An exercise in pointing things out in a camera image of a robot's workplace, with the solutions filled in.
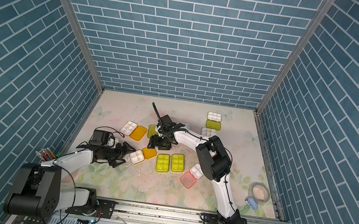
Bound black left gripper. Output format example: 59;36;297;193
99;138;137;170

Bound green pillbox sideways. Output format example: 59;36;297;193
147;124;158;138

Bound small orange pillbox front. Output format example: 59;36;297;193
129;148;157;165

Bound green pillbox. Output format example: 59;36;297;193
171;154;185;173
206;112;222;131
155;154;170;173

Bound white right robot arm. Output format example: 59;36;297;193
148;116;243;224

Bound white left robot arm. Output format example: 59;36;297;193
3;142;136;221

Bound clear pillbox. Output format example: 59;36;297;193
201;127;218;138

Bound pink pillbox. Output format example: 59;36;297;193
179;163;204;189

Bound pink pencil cup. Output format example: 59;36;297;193
36;148;56;162

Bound black calculator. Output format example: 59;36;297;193
11;215;44;224

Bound tape roll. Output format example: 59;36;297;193
248;182;271;204

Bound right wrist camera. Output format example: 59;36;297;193
152;102;173;135

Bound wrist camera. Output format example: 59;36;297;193
89;130;117;148
152;102;173;135

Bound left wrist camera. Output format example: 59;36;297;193
89;130;117;148

